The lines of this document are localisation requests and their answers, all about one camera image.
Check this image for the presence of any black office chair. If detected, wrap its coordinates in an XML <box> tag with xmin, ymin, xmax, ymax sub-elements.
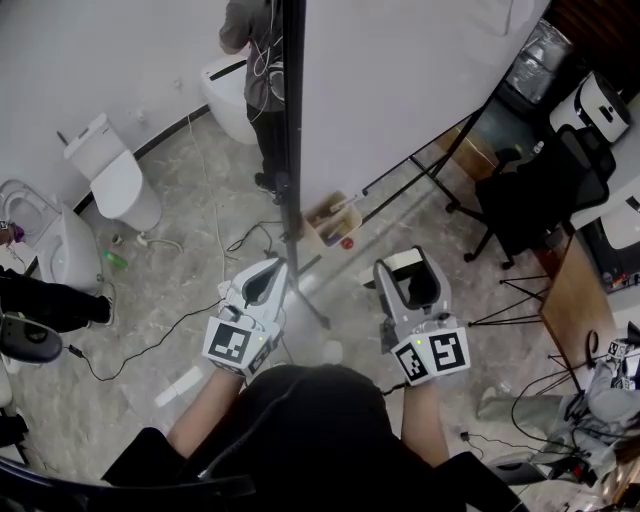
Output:
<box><xmin>444</xmin><ymin>123</ymin><xmax>617</xmax><ymax>271</ymax></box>

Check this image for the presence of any black floor cable with adapter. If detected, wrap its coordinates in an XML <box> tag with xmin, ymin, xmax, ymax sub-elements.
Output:
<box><xmin>67</xmin><ymin>297</ymin><xmax>226</xmax><ymax>384</ymax></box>

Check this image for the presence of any wooden table with hairpin legs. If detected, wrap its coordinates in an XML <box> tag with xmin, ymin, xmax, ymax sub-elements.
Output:
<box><xmin>467</xmin><ymin>232</ymin><xmax>621</xmax><ymax>394</ymax></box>

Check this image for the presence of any black looped floor cable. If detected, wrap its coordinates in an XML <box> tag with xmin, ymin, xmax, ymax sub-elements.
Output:
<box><xmin>227</xmin><ymin>219</ymin><xmax>291</xmax><ymax>254</ymax></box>

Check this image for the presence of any grey cloth bag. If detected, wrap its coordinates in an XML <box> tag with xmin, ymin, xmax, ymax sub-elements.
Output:
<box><xmin>477</xmin><ymin>384</ymin><xmax>566</xmax><ymax>444</ymax></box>

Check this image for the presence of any white and black rounded machine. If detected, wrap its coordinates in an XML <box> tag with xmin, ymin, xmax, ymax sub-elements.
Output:
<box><xmin>582</xmin><ymin>194</ymin><xmax>640</xmax><ymax>291</ymax></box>

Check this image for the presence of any person's right forearm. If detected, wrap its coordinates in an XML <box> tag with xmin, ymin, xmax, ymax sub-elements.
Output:
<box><xmin>399</xmin><ymin>382</ymin><xmax>451</xmax><ymax>469</ymax></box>

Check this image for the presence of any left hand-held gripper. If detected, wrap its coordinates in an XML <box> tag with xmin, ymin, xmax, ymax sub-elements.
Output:
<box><xmin>201</xmin><ymin>256</ymin><xmax>291</xmax><ymax>378</ymax></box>

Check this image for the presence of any white partition board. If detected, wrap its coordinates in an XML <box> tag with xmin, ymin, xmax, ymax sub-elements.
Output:
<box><xmin>277</xmin><ymin>0</ymin><xmax>554</xmax><ymax>330</ymax></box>

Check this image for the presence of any person's left forearm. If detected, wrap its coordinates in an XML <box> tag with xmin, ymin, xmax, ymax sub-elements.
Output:
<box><xmin>166</xmin><ymin>369</ymin><xmax>246</xmax><ymax>459</ymax></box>

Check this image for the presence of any white toilet with open lid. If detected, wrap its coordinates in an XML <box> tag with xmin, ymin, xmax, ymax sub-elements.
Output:
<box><xmin>0</xmin><ymin>179</ymin><xmax>104</xmax><ymax>296</ymax></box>

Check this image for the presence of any dark blue rounded seat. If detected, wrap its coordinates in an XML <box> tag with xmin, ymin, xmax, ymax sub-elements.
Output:
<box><xmin>0</xmin><ymin>312</ymin><xmax>64</xmax><ymax>364</ymax></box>

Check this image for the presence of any black headset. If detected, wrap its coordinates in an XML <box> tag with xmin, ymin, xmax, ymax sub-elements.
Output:
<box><xmin>584</xmin><ymin>329</ymin><xmax>609</xmax><ymax>371</ymax></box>

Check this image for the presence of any plastic-wrapped black appliance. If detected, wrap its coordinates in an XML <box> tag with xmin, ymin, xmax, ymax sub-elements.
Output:
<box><xmin>499</xmin><ymin>18</ymin><xmax>574</xmax><ymax>104</ymax></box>

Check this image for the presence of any white long flat panel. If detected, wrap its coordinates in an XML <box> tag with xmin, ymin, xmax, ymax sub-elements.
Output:
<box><xmin>153</xmin><ymin>367</ymin><xmax>204</xmax><ymax>409</ymax></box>

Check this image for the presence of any white flexible hose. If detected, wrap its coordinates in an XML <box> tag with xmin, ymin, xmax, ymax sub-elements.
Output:
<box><xmin>137</xmin><ymin>233</ymin><xmax>185</xmax><ymax>256</ymax></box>

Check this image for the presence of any white rounded smart toilet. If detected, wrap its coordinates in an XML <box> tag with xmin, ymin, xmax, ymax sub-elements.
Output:
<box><xmin>200</xmin><ymin>55</ymin><xmax>259</xmax><ymax>146</ymax></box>

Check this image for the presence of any white toilet with tank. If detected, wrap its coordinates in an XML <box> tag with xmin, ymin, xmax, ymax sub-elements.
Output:
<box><xmin>63</xmin><ymin>113</ymin><xmax>163</xmax><ymax>232</ymax></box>

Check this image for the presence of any white rounded machine black screen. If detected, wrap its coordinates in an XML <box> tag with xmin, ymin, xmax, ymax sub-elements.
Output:
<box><xmin>548</xmin><ymin>71</ymin><xmax>632</xmax><ymax>146</ymax></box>

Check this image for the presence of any beige storage box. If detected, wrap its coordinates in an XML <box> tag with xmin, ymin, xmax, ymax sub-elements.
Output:
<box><xmin>303</xmin><ymin>191</ymin><xmax>364</xmax><ymax>249</ymax></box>

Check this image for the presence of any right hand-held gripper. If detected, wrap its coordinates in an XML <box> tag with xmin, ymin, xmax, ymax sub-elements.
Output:
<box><xmin>373</xmin><ymin>245</ymin><xmax>472</xmax><ymax>388</ymax></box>

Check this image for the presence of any person's black clothing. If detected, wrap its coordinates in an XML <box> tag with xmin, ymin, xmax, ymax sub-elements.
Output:
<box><xmin>102</xmin><ymin>363</ymin><xmax>531</xmax><ymax>512</ymax></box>

